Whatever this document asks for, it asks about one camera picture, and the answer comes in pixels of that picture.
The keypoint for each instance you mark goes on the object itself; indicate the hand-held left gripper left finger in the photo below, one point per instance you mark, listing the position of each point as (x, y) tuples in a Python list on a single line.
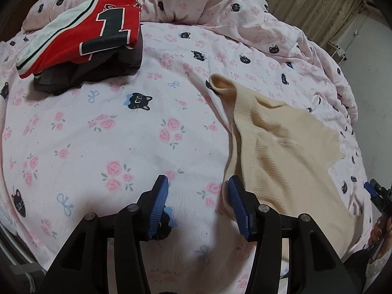
[(159, 208)]

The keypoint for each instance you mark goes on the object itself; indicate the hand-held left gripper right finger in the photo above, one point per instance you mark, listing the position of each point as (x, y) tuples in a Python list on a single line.
[(237, 208)]

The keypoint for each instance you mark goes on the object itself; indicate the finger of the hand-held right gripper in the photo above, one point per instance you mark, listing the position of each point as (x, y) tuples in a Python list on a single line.
[(367, 187)]

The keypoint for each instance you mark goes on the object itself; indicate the cream knit sweater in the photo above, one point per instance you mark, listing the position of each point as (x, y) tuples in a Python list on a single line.
[(275, 159)]

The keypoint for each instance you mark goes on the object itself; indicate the person's right hand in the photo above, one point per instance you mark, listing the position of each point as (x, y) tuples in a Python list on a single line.
[(378, 232)]

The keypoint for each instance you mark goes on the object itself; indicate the pink cat print bed sheet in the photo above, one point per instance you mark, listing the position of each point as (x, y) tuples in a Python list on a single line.
[(122, 147)]

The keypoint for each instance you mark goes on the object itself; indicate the dark grey folded garment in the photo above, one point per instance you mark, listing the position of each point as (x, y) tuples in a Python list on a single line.
[(92, 73)]

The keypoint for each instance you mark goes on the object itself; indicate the red numbered jersey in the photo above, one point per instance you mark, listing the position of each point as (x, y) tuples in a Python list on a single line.
[(76, 36)]

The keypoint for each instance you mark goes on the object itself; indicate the beige patterned curtain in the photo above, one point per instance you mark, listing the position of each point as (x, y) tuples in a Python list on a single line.
[(321, 0)]

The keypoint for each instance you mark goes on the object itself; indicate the pink cat print duvet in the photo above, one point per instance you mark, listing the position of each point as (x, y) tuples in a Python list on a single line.
[(214, 0)]

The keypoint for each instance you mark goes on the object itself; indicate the dark bed frame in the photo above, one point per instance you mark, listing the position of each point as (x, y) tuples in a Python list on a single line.
[(15, 263)]

